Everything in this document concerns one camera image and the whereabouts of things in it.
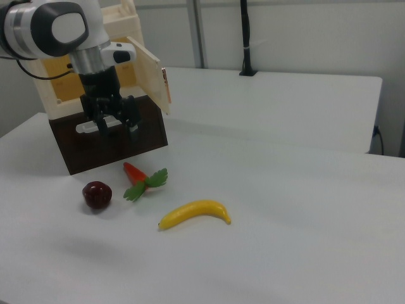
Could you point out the dark red toy apple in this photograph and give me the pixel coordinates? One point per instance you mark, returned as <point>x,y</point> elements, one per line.
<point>97,194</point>

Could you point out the black pole with base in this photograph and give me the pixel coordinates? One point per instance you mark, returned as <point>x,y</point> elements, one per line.
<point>245,35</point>

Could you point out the cream plastic cabinet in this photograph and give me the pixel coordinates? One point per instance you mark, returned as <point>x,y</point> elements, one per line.
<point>123,22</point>

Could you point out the yellow toy banana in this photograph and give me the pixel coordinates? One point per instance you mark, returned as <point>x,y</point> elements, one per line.
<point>196,210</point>

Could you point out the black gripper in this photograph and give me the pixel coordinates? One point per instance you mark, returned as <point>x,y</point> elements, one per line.
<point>101,88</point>

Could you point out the cream cabinet door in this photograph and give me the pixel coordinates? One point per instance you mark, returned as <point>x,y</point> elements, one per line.
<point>148,76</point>

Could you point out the dark brown wooden box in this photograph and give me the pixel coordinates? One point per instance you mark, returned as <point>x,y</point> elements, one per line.
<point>126,149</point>

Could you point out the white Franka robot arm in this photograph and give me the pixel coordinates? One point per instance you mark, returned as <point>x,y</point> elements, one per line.
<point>47,28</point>

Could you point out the orange toy carrot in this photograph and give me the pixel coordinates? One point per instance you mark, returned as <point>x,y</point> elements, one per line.
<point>134,173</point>

